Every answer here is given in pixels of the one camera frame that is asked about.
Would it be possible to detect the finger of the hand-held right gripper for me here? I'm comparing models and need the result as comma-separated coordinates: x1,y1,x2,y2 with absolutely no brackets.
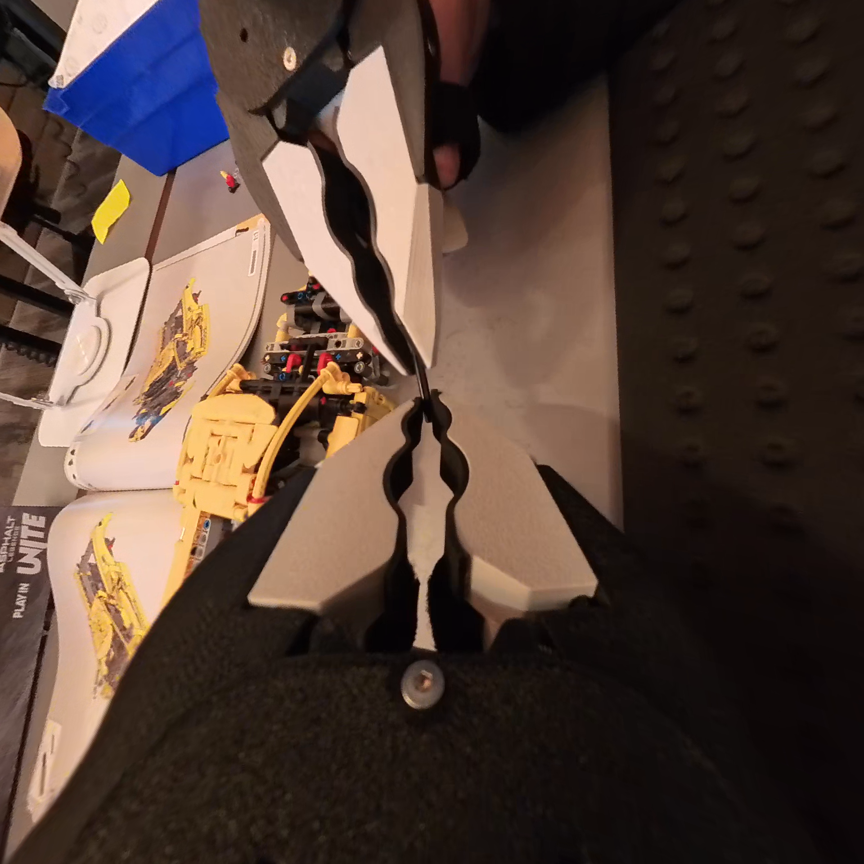
333,46,446,370
260,142,416,377

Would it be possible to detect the yellow brick car model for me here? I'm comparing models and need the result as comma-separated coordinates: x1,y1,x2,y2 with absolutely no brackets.
172,270,406,575

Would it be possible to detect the grey desk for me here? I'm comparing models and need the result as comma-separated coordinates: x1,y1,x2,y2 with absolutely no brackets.
0,77,625,838

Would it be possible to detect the white dotted sheet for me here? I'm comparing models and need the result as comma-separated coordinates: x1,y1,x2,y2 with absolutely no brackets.
49,0,163,90

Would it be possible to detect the toy car set box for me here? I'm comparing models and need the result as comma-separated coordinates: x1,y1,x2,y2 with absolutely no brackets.
0,505,65,804

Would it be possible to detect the yellow sticky note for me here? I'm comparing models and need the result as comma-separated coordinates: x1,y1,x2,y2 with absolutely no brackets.
91,179,131,245

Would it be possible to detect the white document stand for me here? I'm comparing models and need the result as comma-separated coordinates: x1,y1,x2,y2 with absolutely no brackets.
0,108,155,448

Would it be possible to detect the blue storage bin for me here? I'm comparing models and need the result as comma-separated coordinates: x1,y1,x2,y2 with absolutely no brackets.
42,0,232,178

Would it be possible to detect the instruction booklet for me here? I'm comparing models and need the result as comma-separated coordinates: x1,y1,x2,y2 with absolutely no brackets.
10,215,274,834

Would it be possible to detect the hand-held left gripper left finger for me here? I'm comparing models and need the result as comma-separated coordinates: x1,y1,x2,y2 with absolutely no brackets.
248,398,423,652

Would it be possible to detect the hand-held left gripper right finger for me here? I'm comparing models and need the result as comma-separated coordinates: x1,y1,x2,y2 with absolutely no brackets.
425,390,598,652

